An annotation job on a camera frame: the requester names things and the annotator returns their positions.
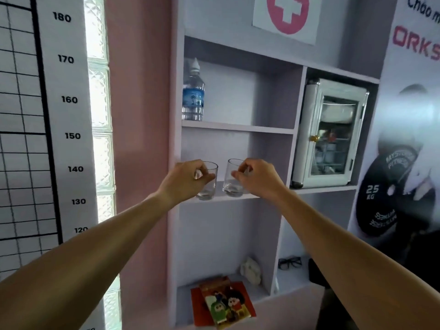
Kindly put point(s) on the person's left hand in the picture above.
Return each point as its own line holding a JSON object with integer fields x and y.
{"x": 180, "y": 183}

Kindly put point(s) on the person's right hand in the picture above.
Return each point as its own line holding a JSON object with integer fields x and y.
{"x": 263, "y": 180}

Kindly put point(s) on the person's right thumb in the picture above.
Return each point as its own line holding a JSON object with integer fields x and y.
{"x": 240, "y": 176}

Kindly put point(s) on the person's left thumb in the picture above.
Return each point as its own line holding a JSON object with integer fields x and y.
{"x": 206, "y": 179}

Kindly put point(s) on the clear drinking glass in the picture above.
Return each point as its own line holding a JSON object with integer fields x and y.
{"x": 232, "y": 187}
{"x": 210, "y": 188}

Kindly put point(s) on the person's right forearm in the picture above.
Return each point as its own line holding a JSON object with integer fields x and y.
{"x": 347, "y": 264}

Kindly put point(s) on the person's left forearm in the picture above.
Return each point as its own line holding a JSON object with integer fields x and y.
{"x": 86, "y": 257}

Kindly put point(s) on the pale lilac shelf unit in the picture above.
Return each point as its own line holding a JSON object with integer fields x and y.
{"x": 240, "y": 99}

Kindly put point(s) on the clear plastic water bottle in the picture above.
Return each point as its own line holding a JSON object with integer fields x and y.
{"x": 193, "y": 96}

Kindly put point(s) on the crumpled white cloth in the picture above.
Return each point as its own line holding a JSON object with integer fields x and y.
{"x": 251, "y": 270}

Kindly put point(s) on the white glass-door medicine cabinet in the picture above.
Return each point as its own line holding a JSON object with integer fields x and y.
{"x": 311, "y": 109}

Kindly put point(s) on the black-framed eyeglasses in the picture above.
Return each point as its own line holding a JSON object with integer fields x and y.
{"x": 289, "y": 263}

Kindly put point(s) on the glass block window strip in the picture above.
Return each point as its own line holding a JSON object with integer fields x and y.
{"x": 99, "y": 151}

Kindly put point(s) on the white gauze pack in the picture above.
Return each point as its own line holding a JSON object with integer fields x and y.
{"x": 338, "y": 112}

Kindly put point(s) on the cartoon print box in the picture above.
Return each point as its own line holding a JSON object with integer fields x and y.
{"x": 223, "y": 304}

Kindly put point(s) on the white sign with red cross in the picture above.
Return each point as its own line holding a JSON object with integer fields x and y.
{"x": 288, "y": 13}

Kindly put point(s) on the gym poster with weight plate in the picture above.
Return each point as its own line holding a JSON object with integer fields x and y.
{"x": 405, "y": 116}

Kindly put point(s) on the white height chart with grid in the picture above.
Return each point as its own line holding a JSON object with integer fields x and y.
{"x": 41, "y": 116}

